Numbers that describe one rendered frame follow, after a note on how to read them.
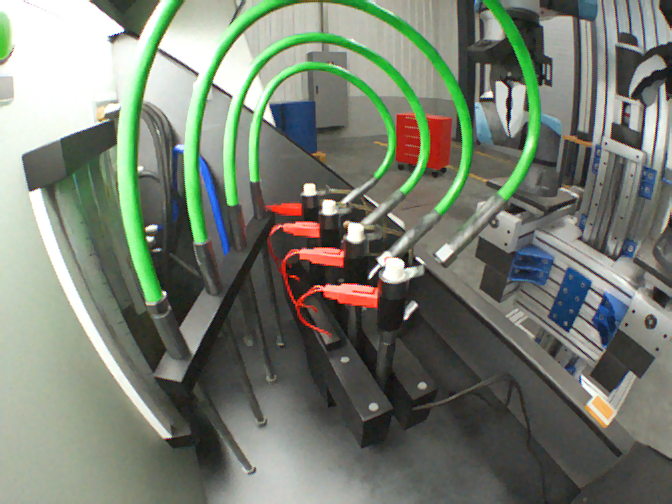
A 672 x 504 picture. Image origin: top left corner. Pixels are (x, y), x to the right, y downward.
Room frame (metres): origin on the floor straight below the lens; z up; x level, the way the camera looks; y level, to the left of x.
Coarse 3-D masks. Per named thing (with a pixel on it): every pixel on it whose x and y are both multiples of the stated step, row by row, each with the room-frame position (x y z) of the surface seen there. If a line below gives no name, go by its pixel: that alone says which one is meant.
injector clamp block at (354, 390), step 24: (312, 336) 0.33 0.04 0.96; (312, 360) 0.34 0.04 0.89; (336, 360) 0.26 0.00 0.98; (360, 360) 0.26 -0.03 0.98; (408, 360) 0.26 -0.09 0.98; (336, 384) 0.24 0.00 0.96; (360, 384) 0.22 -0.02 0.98; (408, 384) 0.22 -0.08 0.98; (432, 384) 0.21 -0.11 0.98; (360, 408) 0.19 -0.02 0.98; (384, 408) 0.19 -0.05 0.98; (408, 408) 0.20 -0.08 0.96; (360, 432) 0.18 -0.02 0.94; (384, 432) 0.18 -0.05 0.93
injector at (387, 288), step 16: (384, 288) 0.23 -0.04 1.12; (400, 288) 0.22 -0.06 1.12; (384, 304) 0.23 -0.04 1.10; (400, 304) 0.22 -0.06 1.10; (416, 304) 0.24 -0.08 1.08; (384, 320) 0.23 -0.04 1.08; (400, 320) 0.23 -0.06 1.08; (384, 336) 0.23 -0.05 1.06; (384, 352) 0.23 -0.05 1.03; (384, 368) 0.23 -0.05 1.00; (384, 384) 0.23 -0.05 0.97
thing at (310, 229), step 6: (300, 222) 0.40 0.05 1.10; (306, 222) 0.40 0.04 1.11; (288, 228) 0.40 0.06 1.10; (294, 228) 0.39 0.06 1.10; (300, 228) 0.39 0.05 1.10; (306, 228) 0.39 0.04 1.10; (312, 228) 0.38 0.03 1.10; (318, 228) 0.38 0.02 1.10; (294, 234) 0.39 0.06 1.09; (300, 234) 0.39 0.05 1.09; (306, 234) 0.39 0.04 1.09; (312, 234) 0.38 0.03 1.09; (318, 234) 0.38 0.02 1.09
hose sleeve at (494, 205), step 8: (488, 200) 0.28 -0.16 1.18; (496, 200) 0.27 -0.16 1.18; (504, 200) 0.27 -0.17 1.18; (480, 208) 0.28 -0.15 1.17; (488, 208) 0.27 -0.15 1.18; (496, 208) 0.27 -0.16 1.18; (472, 216) 0.27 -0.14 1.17; (480, 216) 0.27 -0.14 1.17; (488, 216) 0.27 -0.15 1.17; (464, 224) 0.27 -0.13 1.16; (472, 224) 0.26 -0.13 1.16; (480, 224) 0.26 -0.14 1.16; (456, 232) 0.26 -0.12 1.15; (464, 232) 0.26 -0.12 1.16; (472, 232) 0.26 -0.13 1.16; (480, 232) 0.26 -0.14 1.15; (448, 240) 0.26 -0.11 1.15; (456, 240) 0.26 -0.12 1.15; (464, 240) 0.25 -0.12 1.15; (472, 240) 0.26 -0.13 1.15; (456, 248) 0.25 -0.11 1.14; (464, 248) 0.26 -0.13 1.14
